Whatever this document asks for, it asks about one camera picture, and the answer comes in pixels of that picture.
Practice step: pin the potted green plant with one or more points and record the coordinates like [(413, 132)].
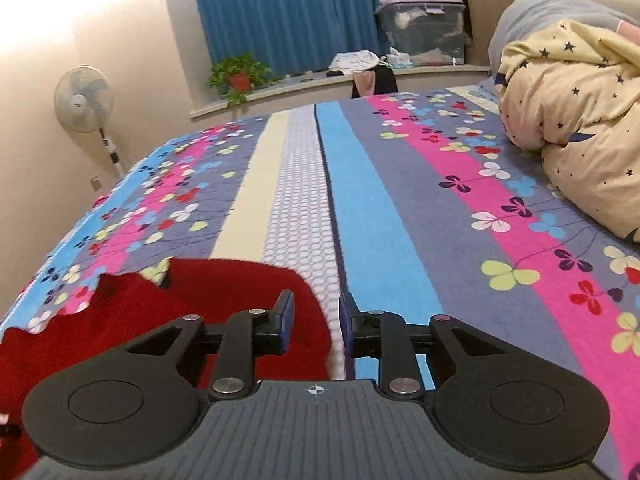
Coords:
[(240, 69)]

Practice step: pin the pink cloth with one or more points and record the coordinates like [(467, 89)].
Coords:
[(629, 30)]

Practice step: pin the white standing fan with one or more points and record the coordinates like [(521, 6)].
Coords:
[(82, 97)]

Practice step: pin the beige window sill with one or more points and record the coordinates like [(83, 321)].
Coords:
[(300, 91)]

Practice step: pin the red knit sweater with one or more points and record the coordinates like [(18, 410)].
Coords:
[(100, 340)]

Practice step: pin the tissue box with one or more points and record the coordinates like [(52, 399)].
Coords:
[(398, 58)]

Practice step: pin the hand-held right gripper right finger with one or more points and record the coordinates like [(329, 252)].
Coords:
[(345, 321)]

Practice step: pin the floral striped bed blanket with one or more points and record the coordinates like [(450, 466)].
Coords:
[(380, 210)]

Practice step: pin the grey pillow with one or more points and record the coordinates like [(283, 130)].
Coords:
[(540, 12)]

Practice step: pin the brown wooden cabinet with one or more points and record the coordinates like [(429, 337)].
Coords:
[(487, 10)]

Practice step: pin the white cloth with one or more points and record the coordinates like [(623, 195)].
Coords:
[(352, 61)]

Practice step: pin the blue curtain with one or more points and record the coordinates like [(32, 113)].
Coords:
[(280, 10)]

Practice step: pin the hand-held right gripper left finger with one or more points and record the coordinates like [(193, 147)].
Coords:
[(286, 321)]

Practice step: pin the clear storage box with lid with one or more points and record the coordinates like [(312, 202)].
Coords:
[(425, 30)]

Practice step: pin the black garment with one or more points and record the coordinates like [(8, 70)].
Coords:
[(382, 82)]

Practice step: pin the yellow star print quilt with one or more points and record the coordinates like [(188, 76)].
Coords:
[(575, 110)]

